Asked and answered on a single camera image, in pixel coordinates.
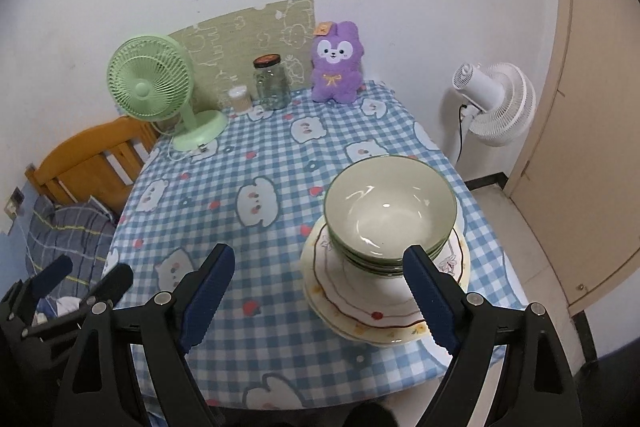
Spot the grey plaid pillow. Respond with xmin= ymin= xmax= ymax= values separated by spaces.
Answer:
xmin=25 ymin=195 xmax=116 ymax=298

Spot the ceramic bowl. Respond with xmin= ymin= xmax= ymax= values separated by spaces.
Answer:
xmin=323 ymin=155 xmax=458 ymax=256
xmin=338 ymin=251 xmax=425 ymax=277
xmin=329 ymin=233 xmax=446 ymax=277

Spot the green fan white cable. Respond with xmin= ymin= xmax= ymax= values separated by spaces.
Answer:
xmin=150 ymin=120 xmax=212 ymax=158

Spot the green cartoon wall mat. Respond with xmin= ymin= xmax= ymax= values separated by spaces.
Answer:
xmin=170 ymin=0 xmax=316 ymax=112

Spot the scalloped yellow flower plate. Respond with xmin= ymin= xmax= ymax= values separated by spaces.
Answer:
xmin=303 ymin=285 xmax=431 ymax=347

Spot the white plate red pattern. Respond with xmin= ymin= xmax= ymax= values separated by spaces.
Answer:
xmin=307 ymin=223 xmax=467 ymax=325

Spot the beaded yellow flower plate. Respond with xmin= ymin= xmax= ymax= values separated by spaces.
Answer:
xmin=299 ymin=221 xmax=471 ymax=341

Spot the blue checkered tablecloth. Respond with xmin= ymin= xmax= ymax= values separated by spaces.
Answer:
xmin=108 ymin=82 xmax=526 ymax=410

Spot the wall power socket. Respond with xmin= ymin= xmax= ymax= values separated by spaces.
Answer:
xmin=4 ymin=187 xmax=25 ymax=220

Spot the green desk fan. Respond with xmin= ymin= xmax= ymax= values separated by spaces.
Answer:
xmin=106 ymin=35 xmax=228 ymax=153

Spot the white crumpled cloth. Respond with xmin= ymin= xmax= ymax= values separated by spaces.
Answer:
xmin=32 ymin=296 xmax=81 ymax=326

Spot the glass jar black lid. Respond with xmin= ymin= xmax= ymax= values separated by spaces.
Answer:
xmin=253 ymin=54 xmax=291 ymax=110

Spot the wooden bed headboard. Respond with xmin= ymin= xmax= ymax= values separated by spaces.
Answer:
xmin=25 ymin=116 xmax=158 ymax=213

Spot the purple plush bunny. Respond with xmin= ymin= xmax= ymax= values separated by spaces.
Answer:
xmin=311 ymin=20 xmax=364 ymax=104

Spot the toothpick container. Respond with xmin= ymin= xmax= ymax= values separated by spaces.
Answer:
xmin=228 ymin=84 xmax=253 ymax=114

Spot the white fan power cable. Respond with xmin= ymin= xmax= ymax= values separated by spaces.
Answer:
xmin=455 ymin=103 xmax=474 ymax=163

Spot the white floor fan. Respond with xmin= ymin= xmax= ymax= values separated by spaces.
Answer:
xmin=452 ymin=63 xmax=537 ymax=165

